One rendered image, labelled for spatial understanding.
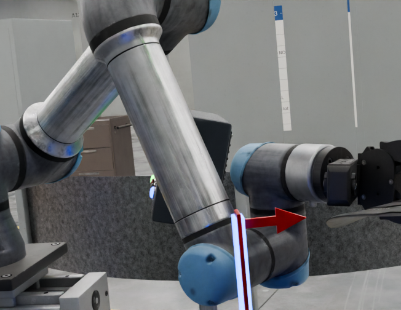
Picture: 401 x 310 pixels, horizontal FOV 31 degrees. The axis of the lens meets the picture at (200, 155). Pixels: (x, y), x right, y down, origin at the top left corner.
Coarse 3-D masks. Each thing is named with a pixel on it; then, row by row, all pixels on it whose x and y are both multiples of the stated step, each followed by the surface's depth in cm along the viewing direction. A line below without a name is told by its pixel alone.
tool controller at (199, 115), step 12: (204, 120) 122; (216, 120) 123; (204, 132) 122; (216, 132) 122; (228, 132) 122; (216, 144) 122; (228, 144) 123; (216, 156) 123; (216, 168) 123; (156, 192) 123; (156, 204) 123; (156, 216) 123; (168, 216) 123
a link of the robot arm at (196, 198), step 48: (96, 0) 91; (144, 0) 92; (96, 48) 91; (144, 48) 90; (144, 96) 89; (144, 144) 90; (192, 144) 89; (192, 192) 87; (192, 240) 87; (192, 288) 86
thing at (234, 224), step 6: (234, 216) 66; (234, 222) 65; (234, 228) 65; (234, 234) 65; (234, 240) 66; (234, 246) 66; (234, 252) 67; (240, 270) 65; (240, 276) 65; (240, 282) 66; (240, 288) 66; (240, 294) 66; (240, 300) 66; (240, 306) 66
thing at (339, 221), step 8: (400, 200) 70; (368, 208) 72; (376, 208) 67; (400, 208) 62; (336, 216) 65; (344, 216) 63; (352, 216) 61; (360, 216) 60; (368, 216) 59; (376, 216) 58; (384, 216) 58; (392, 216) 58; (328, 224) 74; (336, 224) 76; (344, 224) 78
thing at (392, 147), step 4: (396, 140) 80; (400, 140) 79; (380, 144) 82; (384, 144) 81; (388, 144) 81; (392, 144) 80; (396, 144) 80; (400, 144) 79; (380, 148) 82; (384, 148) 81; (388, 148) 81; (392, 148) 80; (396, 148) 80; (400, 148) 79; (392, 152) 80; (396, 152) 80; (400, 152) 80; (392, 156) 80; (396, 156) 80; (400, 156) 80; (396, 160) 80; (400, 160) 80; (396, 164) 81
